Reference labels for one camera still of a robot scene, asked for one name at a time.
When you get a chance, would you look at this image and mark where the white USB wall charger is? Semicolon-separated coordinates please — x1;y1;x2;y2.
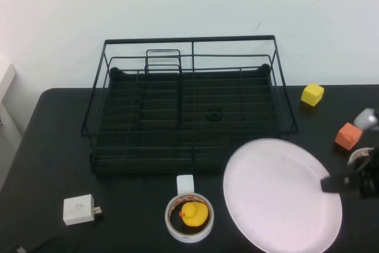
62;194;104;226

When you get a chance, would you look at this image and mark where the pink round plate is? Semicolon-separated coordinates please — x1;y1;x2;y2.
222;137;343;253

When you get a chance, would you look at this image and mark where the yellow cube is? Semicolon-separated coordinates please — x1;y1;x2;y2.
300;83;325;108

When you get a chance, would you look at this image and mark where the orange cube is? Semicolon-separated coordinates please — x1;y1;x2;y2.
334;122;364;152

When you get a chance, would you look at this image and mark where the yellow rubber duck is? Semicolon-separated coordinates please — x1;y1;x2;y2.
178;201;208;227

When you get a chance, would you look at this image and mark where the white side cabinet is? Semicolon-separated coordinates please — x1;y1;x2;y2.
0;62;24;147

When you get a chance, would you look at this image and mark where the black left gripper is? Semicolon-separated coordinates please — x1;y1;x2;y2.
14;233;82;253

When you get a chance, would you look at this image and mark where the white tape roll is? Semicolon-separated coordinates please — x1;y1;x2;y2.
164;193;214;242
346;147;374;174

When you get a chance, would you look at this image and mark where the small white block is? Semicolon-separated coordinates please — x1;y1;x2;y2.
176;174;195;196

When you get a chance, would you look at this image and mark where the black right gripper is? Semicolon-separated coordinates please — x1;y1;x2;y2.
320;146;379;201

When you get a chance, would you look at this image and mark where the black wire dish rack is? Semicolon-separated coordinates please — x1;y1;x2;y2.
80;35;298;174

